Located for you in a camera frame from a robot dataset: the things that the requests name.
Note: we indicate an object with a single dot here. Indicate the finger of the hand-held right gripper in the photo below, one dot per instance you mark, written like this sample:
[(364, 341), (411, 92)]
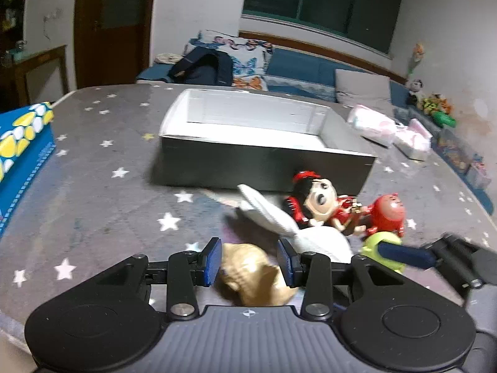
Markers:
[(407, 256)]

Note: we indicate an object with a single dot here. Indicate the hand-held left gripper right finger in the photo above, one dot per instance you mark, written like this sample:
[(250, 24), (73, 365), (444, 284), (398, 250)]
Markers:
[(285, 262)]

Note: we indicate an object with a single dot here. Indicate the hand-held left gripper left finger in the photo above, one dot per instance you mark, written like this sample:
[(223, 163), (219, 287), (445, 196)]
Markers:
[(212, 260)]

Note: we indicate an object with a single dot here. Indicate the tan peanut toy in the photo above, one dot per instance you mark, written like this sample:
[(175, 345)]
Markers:
[(252, 276)]

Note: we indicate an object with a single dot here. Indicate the green round toy figure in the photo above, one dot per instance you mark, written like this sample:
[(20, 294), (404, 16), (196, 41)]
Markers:
[(372, 243)]

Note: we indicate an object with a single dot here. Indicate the red round toy figure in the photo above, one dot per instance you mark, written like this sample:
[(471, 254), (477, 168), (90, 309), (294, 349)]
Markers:
[(388, 211)]

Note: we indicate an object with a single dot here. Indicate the white rabbit plush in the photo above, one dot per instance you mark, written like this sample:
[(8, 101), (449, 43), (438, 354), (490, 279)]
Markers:
[(271, 213)]

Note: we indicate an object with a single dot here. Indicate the black-haired doll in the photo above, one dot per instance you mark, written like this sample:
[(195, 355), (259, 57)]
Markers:
[(320, 198)]

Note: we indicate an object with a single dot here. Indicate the grey cardboard box white inside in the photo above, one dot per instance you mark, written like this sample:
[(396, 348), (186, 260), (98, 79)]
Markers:
[(252, 155)]

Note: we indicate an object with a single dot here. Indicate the small clear toy box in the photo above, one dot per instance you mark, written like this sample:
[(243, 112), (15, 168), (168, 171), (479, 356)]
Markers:
[(479, 173)]

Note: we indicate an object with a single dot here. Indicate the clear storage box of toys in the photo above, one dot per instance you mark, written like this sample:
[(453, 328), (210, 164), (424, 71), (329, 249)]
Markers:
[(452, 151)]

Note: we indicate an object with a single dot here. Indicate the small pink white plastic package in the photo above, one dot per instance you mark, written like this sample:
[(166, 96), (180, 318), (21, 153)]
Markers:
[(413, 140)]

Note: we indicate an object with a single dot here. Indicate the large pink white plastic package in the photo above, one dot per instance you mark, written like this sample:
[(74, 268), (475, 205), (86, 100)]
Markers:
[(371, 124)]

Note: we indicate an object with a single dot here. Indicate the green plastic toy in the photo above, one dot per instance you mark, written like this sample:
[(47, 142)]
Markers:
[(444, 118)]

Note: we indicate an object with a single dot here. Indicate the grey star print blanket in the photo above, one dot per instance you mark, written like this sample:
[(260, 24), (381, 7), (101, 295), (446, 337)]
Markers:
[(97, 171)]

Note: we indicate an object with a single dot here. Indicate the yellow green plush toy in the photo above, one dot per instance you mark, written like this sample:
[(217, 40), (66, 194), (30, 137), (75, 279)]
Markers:
[(429, 105)]

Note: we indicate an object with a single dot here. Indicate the orange fox plush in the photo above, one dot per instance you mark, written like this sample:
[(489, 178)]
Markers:
[(444, 103)]

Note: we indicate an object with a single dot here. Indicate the panda plush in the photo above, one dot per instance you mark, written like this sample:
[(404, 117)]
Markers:
[(415, 89)]

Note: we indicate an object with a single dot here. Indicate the grey pillow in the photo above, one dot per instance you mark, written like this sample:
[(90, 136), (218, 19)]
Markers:
[(361, 85)]

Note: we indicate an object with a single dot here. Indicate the dark blue backpack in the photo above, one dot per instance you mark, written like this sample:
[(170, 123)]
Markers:
[(202, 66)]

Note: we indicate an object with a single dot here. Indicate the blue sofa mattress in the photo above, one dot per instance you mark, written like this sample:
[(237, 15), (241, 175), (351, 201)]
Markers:
[(299, 68)]

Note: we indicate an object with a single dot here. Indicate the butterfly print pillow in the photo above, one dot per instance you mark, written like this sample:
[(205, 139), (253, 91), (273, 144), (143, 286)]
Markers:
[(248, 62)]

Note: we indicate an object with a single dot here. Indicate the beige knitted cloth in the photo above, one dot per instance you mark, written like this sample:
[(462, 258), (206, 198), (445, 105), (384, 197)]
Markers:
[(167, 58)]

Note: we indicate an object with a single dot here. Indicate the blue tissue box yellow pattern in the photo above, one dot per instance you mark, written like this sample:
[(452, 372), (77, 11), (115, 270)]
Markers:
[(23, 171)]

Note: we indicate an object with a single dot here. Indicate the brown wooden door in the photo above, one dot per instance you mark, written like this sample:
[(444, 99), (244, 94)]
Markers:
[(112, 54)]

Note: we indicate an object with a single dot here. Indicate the dark window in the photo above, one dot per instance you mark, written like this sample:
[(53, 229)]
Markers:
[(322, 4)]

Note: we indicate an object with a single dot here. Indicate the wooden desk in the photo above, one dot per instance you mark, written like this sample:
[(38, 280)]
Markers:
[(35, 62)]

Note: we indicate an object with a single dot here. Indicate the cluttered shelf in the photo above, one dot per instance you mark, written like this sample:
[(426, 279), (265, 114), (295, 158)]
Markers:
[(9, 11)]

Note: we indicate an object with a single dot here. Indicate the orange flower wall decoration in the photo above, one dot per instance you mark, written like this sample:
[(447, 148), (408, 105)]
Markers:
[(417, 56)]

